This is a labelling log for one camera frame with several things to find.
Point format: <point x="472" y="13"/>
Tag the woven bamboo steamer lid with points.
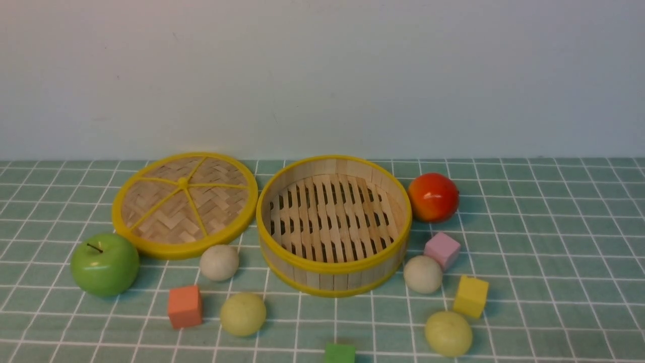
<point x="178" y="207"/>

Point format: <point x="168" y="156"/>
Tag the white bun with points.
<point x="423" y="274"/>
<point x="219" y="262"/>

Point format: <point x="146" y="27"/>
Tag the green cube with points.
<point x="340" y="353"/>

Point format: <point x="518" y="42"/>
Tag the yellow cube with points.
<point x="471" y="296"/>

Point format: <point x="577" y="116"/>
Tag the red orange tomato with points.
<point x="434" y="198"/>

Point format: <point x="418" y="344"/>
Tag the bamboo steamer tray yellow rim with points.
<point x="334" y="225"/>

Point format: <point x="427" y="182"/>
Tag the orange cube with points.
<point x="185" y="307"/>

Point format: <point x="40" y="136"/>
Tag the green apple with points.
<point x="105" y="264"/>

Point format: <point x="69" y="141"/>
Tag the pink cube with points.
<point x="443" y="249"/>

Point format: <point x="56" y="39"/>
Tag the yellow-green bun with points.
<point x="448" y="334"/>
<point x="243" y="314"/>

